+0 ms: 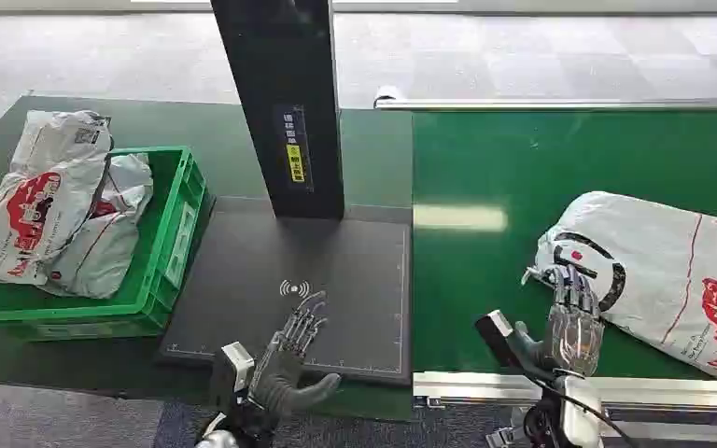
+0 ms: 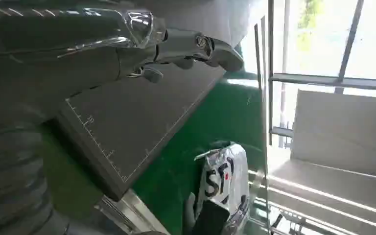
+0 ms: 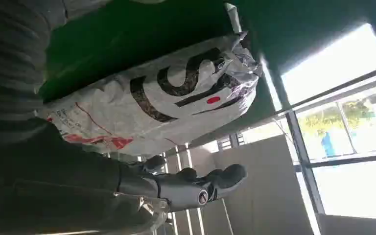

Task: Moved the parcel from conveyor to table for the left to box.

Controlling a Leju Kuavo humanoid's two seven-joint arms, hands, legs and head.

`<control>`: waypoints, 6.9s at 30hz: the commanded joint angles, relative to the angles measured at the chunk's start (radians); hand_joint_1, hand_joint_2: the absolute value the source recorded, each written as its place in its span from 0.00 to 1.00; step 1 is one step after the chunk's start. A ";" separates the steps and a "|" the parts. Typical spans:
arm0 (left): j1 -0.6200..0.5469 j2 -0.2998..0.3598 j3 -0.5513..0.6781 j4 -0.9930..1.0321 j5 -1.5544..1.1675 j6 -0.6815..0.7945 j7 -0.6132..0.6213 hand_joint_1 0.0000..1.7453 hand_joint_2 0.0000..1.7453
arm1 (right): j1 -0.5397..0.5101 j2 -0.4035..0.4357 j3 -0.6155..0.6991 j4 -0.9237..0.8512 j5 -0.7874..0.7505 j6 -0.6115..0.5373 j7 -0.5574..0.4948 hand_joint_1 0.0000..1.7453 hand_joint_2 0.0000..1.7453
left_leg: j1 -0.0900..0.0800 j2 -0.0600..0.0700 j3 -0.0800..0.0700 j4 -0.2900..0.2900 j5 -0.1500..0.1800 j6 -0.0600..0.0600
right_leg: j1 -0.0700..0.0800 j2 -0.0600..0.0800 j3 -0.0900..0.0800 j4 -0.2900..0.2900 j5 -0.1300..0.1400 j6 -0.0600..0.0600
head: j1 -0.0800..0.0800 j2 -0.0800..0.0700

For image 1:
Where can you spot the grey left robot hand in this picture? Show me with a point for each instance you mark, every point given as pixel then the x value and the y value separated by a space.
pixel 278 377

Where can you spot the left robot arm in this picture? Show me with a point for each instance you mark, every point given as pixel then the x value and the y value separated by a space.
pixel 228 433

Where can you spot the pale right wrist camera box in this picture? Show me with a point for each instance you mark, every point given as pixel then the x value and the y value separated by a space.
pixel 497 334

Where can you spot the green plastic crate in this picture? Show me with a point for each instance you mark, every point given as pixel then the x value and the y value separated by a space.
pixel 170 247

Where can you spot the small white parcel bag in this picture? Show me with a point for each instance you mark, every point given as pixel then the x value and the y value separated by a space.
pixel 108 247

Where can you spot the green conveyor belt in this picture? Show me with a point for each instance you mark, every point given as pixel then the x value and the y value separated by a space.
pixel 488 161

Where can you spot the silver conveyor side rail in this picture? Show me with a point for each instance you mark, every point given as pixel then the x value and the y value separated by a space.
pixel 470 386
pixel 550 104

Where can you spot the black scanner column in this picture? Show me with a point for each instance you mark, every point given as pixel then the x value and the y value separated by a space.
pixel 278 74

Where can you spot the large white parcel bag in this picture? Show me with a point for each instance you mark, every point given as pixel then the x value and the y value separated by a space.
pixel 37 204

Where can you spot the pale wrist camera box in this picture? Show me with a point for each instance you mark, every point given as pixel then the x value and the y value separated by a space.
pixel 497 334
pixel 233 368

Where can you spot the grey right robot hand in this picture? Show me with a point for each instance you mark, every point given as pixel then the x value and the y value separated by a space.
pixel 575 334

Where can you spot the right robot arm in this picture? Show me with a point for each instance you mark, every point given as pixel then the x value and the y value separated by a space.
pixel 578 414

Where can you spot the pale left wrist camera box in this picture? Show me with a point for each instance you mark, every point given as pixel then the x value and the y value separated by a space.
pixel 233 368

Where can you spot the black scanner base plate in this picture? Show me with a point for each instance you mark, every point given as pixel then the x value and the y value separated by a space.
pixel 241 278

